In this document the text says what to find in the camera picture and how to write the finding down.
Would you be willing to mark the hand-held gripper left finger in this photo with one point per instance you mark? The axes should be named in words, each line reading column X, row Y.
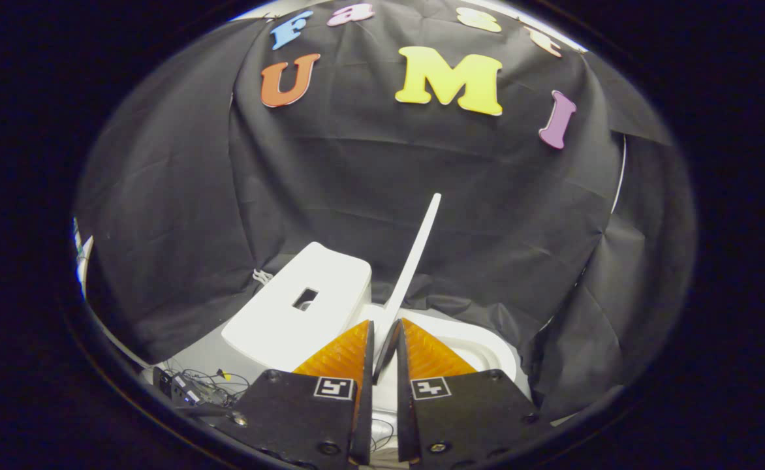
column 304, row 418

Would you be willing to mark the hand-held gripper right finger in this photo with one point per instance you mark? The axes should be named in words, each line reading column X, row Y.
column 467, row 418

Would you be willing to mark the black backdrop cloth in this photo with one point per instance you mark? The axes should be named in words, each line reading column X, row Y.
column 356, row 183

